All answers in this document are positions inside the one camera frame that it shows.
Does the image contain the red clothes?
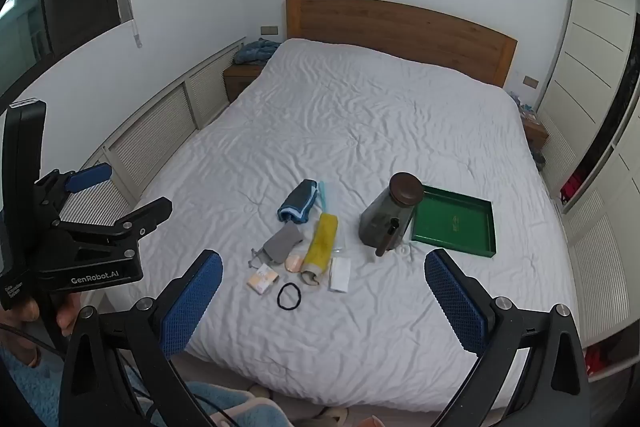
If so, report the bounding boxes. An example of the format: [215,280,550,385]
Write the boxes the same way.
[560,172,586,202]

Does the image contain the white louvered radiator cabinet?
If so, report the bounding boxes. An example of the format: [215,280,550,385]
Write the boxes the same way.
[52,38,248,248]

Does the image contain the person's left hand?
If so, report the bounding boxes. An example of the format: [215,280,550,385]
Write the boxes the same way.
[0,293,83,365]

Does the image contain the black hair tie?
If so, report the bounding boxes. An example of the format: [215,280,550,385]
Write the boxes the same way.
[276,283,303,309]

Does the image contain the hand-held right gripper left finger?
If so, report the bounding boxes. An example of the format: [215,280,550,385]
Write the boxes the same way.
[59,250,224,427]

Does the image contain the green tray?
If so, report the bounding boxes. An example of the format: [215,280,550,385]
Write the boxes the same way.
[410,185,497,258]

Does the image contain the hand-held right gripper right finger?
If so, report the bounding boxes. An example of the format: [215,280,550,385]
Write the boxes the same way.
[424,248,593,427]

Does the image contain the person's light blue fluffy clothing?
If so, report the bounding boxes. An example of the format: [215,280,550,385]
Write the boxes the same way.
[0,352,293,427]

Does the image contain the blue grey sock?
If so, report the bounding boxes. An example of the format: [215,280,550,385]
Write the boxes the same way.
[277,179,321,224]

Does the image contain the small peach patterned box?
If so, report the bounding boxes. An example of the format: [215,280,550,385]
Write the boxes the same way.
[246,266,280,294]

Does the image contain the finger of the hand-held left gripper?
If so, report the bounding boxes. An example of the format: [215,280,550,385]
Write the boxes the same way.
[34,163,114,220]
[47,199,173,258]

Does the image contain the blue knitted cloth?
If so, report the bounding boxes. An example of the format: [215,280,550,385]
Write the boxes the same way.
[234,38,281,66]

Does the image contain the small clutter pile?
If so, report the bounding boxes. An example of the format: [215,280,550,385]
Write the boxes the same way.
[510,92,541,118]

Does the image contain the white tissue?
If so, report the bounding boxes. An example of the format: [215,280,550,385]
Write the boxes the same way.
[328,255,352,294]

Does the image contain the dark glass pitcher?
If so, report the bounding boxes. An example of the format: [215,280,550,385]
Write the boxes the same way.
[359,172,425,258]

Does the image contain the wooden nightstand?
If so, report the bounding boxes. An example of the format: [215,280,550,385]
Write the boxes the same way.
[222,63,266,104]
[520,109,550,148]

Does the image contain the red cloth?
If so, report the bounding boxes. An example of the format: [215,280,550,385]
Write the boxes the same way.
[585,344,608,370]

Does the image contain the white louvered wardrobe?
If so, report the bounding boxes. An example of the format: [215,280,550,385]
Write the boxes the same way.
[537,0,640,378]

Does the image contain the window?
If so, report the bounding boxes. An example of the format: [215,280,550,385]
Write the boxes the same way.
[0,0,53,98]

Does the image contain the white bed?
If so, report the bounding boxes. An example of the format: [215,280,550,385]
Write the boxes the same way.
[92,38,583,413]

